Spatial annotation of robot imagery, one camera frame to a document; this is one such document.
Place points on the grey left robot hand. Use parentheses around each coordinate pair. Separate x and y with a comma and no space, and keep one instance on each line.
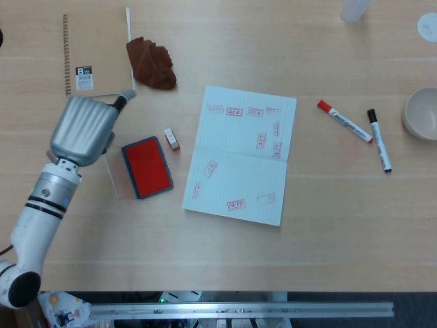
(83,131)

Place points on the small white red stamp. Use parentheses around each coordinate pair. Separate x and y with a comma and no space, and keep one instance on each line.
(171,139)

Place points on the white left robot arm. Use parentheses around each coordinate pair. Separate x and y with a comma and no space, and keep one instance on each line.
(37,225)

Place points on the kraft spiral notebook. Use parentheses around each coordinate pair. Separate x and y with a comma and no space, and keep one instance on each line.
(99,51)

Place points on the brown crumpled cloth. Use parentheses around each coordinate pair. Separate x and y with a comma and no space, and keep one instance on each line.
(152,66)

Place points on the open white stamped notebook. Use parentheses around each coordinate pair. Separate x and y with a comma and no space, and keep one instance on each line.
(239,177)

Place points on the red ink pad clear lid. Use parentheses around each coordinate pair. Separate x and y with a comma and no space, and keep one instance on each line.
(147,167)

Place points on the white sticker-covered panel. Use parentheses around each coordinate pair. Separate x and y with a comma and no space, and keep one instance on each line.
(65,309)

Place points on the white box with green light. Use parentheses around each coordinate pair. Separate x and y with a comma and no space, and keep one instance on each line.
(177,296)

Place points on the red whiteboard marker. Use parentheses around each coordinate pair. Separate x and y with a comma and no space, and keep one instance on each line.
(346,123)

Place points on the translucent squeeze bottle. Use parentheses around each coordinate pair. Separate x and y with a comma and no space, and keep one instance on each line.
(353,10)

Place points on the black whiteboard marker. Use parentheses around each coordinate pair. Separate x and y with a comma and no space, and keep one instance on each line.
(379,141)

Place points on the beige bowl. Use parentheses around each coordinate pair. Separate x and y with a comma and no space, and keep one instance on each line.
(423,114)

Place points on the white round table grommet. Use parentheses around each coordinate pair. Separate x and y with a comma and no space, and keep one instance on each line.
(428,27)

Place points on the aluminium rail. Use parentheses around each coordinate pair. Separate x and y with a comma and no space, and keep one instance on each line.
(239,310)

